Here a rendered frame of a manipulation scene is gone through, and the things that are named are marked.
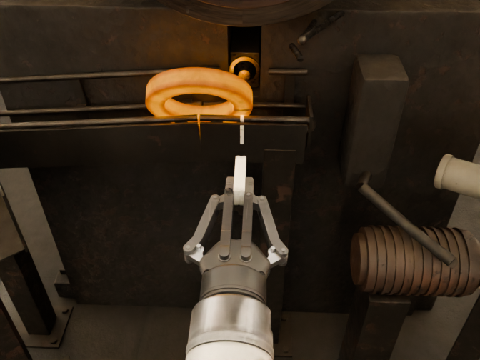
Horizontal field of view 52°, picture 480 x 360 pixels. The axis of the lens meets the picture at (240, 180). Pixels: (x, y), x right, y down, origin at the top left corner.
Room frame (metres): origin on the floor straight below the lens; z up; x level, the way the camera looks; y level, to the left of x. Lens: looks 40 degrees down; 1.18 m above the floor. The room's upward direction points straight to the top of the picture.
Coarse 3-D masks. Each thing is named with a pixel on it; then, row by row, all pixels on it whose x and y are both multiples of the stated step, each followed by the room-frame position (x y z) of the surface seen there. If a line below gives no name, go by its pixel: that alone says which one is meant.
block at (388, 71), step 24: (360, 72) 0.74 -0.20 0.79; (384, 72) 0.73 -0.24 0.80; (360, 96) 0.71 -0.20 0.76; (384, 96) 0.70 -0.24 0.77; (360, 120) 0.71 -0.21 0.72; (384, 120) 0.70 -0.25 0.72; (360, 144) 0.71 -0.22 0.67; (384, 144) 0.70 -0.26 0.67; (360, 168) 0.71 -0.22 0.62; (384, 168) 0.70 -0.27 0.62
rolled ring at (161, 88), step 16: (160, 80) 0.69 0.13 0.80; (176, 80) 0.68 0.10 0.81; (192, 80) 0.67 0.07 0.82; (208, 80) 0.68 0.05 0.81; (224, 80) 0.69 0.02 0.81; (240, 80) 0.71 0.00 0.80; (160, 96) 0.69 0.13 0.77; (224, 96) 0.69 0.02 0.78; (240, 96) 0.69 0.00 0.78; (160, 112) 0.73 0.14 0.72; (176, 112) 0.75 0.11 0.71; (192, 112) 0.77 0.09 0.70; (208, 112) 0.77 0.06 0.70; (224, 112) 0.75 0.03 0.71; (240, 112) 0.73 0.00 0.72
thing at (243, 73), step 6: (234, 66) 0.85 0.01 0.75; (240, 66) 0.84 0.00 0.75; (246, 66) 0.84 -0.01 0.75; (252, 66) 0.84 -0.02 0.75; (234, 72) 0.85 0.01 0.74; (240, 72) 0.83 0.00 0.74; (246, 72) 0.83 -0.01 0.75; (252, 72) 0.84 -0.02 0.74; (246, 78) 0.83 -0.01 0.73; (252, 78) 0.84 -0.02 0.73
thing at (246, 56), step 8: (240, 32) 0.94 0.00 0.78; (248, 32) 0.94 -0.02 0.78; (256, 32) 0.94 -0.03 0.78; (232, 40) 0.91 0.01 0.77; (240, 40) 0.91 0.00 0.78; (248, 40) 0.91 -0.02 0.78; (256, 40) 0.91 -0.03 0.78; (232, 48) 0.87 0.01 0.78; (240, 48) 0.87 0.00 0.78; (248, 48) 0.87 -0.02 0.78; (256, 48) 0.87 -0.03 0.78; (232, 56) 0.85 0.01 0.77; (240, 56) 0.85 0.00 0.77; (248, 56) 0.85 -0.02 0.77; (256, 56) 0.85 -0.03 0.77; (232, 64) 0.85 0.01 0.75; (256, 64) 0.85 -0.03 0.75; (232, 72) 0.85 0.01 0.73; (256, 72) 0.85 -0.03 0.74; (256, 80) 0.85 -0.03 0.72
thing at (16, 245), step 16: (0, 192) 0.64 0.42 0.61; (0, 208) 0.60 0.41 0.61; (0, 224) 0.57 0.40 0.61; (16, 224) 0.51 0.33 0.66; (0, 240) 0.53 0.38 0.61; (16, 240) 0.53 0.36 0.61; (0, 256) 0.50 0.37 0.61; (0, 304) 0.54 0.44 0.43; (0, 320) 0.52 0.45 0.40; (0, 336) 0.52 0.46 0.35; (16, 336) 0.53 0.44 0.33; (0, 352) 0.51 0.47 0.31; (16, 352) 0.52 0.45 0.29
